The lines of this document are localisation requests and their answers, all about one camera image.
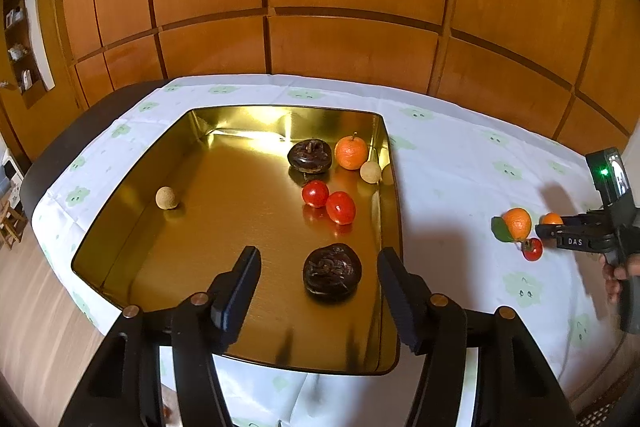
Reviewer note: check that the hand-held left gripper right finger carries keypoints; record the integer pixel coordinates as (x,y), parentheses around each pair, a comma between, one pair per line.
(402,307)

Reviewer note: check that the oval red tomato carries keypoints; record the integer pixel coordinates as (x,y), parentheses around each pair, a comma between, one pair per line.
(341,207)

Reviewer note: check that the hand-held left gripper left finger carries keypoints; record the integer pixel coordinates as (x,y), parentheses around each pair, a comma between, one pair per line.
(235,307)

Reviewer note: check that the dark chocolate donut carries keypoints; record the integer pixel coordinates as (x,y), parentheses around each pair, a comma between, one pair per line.
(310,156)
(332,273)

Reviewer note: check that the person's right hand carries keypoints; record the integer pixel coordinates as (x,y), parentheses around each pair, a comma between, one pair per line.
(615,277)

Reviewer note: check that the round red cherry tomato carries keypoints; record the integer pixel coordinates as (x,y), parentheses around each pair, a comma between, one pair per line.
(315,193)

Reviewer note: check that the gold metal tin tray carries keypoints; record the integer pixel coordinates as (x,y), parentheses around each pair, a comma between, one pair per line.
(225,217)

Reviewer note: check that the white side stand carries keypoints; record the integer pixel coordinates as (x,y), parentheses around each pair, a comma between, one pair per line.
(11,167)

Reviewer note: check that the wooden door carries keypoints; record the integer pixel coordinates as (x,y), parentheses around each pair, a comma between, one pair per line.
(50,117)

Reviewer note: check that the dark padded table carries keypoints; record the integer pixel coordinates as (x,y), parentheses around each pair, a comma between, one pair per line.
(75,127)

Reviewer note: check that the niche shelf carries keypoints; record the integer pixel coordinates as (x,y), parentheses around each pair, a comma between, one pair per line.
(25,37)

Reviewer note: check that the white teapot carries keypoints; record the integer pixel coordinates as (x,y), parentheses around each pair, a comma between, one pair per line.
(16,53)

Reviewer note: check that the red tomato with stem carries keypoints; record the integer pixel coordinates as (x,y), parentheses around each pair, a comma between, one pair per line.
(533,249)

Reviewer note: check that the beige longan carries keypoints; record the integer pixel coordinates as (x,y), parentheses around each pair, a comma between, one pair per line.
(370,171)
(166,197)

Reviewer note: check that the small picture frame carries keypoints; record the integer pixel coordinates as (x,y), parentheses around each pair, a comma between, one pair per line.
(14,14)

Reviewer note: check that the small mandarin orange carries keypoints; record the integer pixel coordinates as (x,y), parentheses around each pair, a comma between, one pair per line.
(552,219)

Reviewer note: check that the white green-print tablecloth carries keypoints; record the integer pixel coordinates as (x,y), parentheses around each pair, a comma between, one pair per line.
(475,167)

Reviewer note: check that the mandarin orange with leaf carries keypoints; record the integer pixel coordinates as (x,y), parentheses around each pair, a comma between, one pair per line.
(517,223)

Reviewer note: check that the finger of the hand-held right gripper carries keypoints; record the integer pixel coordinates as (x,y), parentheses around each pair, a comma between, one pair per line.
(587,219)
(575,241)

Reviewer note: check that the wooden stool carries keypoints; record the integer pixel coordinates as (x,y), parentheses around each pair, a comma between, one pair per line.
(11,221)

